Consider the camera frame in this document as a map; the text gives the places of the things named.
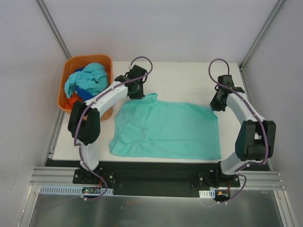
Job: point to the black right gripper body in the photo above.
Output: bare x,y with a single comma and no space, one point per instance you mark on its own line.
215,105

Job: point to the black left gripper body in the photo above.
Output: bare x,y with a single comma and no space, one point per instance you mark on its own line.
137,93

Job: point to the teal green t shirt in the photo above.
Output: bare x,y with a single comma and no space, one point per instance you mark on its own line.
152,128

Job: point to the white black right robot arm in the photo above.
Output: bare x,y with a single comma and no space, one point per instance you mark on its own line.
255,141

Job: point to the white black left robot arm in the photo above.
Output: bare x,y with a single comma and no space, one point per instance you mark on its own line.
84,121

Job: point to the light blue t shirt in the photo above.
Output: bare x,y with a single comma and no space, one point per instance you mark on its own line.
99,73

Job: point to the dark blue t shirt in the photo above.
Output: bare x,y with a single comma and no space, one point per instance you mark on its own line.
84,93

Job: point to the orange t shirt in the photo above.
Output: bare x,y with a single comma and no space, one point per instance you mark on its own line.
70,101

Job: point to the orange plastic bin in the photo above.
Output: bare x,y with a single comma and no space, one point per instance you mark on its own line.
80,62

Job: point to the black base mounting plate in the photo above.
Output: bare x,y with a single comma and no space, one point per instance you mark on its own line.
156,179

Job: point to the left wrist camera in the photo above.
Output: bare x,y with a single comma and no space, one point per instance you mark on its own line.
136,72

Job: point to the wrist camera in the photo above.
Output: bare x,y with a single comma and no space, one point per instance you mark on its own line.
136,72
225,80

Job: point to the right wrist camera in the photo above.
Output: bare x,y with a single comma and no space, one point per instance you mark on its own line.
225,80

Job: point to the right white cable duct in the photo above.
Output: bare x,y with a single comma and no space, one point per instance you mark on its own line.
207,194

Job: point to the white cable duct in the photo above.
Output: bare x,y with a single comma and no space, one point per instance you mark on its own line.
207,194
75,190

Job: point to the right aluminium corner post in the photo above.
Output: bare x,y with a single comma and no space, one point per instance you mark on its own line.
262,32

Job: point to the aluminium corner post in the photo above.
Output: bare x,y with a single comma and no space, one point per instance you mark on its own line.
262,32
52,25

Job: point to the left aluminium corner post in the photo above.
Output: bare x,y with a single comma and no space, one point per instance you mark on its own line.
52,25

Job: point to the left white cable duct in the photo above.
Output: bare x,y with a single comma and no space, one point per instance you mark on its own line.
75,190

